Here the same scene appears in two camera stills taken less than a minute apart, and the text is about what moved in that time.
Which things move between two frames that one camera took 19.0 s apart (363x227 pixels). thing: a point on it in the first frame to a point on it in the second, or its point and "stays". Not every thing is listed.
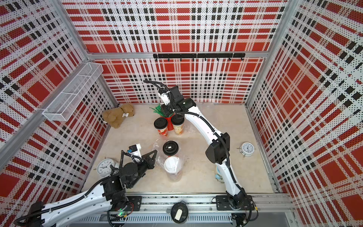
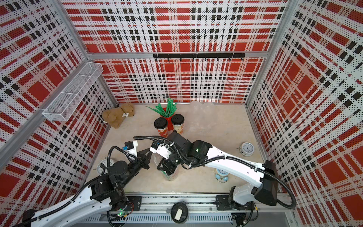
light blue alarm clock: [218, 176] stays
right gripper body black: [168, 109] to [175, 160]
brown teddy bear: [114, 117] stays
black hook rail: [200, 56] stays
